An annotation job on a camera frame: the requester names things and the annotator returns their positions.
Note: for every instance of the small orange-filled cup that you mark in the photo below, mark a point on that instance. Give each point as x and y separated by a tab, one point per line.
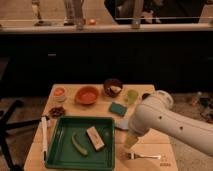
59	94

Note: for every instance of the dark metal cup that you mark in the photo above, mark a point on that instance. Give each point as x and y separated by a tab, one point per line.
145	95

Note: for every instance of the white block eraser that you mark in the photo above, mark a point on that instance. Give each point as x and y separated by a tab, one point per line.
95	138

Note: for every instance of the small dish of nuts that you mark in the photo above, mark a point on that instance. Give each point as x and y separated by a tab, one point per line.
57	111

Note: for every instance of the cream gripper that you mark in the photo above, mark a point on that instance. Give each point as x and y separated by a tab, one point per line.
131	140

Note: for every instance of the orange bowl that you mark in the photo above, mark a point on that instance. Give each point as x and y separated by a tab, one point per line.
87	95

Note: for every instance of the green plastic tray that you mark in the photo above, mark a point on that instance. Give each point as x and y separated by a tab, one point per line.
63	155

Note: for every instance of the dark brown bowl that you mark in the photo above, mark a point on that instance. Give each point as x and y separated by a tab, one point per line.
112	87

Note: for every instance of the green cucumber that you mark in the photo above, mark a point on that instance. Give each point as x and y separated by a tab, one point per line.
83	151

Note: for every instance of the green plastic cup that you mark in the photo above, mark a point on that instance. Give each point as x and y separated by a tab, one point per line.
132	96

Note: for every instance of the black chair base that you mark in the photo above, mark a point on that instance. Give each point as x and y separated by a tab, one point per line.
5	126

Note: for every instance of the grey folded cloth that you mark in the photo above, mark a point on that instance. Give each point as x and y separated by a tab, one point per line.
122	124

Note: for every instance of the silver fork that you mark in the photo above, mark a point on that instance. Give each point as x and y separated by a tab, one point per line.
135	156

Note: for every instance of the teal sponge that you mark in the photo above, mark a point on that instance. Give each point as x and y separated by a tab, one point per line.
118	109

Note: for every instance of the white marker pen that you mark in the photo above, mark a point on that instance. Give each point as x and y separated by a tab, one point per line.
44	136

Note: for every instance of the dark cabinet counter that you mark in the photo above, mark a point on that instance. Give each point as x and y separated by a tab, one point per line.
40	57

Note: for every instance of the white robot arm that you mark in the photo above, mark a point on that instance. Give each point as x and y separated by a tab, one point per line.
154	112

